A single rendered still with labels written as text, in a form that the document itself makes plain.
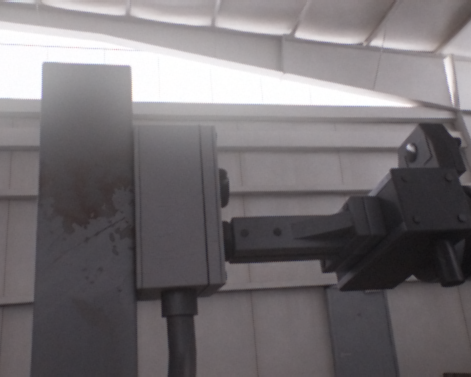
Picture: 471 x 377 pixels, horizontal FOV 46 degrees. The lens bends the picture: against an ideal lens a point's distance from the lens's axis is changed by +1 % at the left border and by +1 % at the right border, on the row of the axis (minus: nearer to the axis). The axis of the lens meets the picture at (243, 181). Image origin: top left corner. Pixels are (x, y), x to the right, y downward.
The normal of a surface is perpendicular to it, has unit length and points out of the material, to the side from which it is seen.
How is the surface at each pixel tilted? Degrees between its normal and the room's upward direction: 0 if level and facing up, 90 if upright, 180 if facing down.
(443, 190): 80
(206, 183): 90
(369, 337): 90
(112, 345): 90
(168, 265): 90
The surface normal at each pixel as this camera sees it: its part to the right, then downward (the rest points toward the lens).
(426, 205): 0.19, -0.47
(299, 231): -0.33, -0.40
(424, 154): -0.97, 0.01
